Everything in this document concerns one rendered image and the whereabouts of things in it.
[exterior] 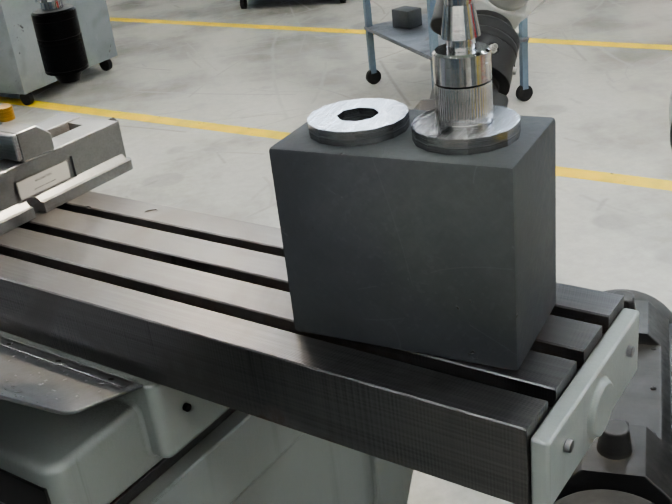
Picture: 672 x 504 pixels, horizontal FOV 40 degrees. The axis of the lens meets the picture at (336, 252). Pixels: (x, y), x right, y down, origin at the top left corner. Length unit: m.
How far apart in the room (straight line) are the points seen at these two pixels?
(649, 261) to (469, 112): 2.38
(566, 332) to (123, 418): 0.47
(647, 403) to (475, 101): 0.79
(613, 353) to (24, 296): 0.64
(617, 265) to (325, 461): 1.86
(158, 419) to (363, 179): 0.39
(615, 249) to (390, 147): 2.43
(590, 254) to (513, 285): 2.38
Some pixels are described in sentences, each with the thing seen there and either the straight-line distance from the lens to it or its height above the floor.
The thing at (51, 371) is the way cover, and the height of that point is 0.92.
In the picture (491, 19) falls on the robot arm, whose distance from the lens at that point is 1.15.
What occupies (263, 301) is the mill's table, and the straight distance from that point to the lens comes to 0.95.
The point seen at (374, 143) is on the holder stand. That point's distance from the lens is 0.79.
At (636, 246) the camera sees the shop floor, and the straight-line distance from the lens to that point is 3.20.
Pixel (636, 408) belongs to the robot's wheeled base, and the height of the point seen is 0.59.
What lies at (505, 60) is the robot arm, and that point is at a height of 1.14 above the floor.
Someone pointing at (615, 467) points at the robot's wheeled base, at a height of 0.61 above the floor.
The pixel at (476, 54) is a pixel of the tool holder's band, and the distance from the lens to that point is 0.75.
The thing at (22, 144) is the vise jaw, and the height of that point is 1.08.
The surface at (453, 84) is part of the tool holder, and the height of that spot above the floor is 1.22.
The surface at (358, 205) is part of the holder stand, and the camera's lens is 0.79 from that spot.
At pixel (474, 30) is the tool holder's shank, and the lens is 0.76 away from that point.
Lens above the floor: 1.44
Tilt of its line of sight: 26 degrees down
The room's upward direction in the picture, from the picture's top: 7 degrees counter-clockwise
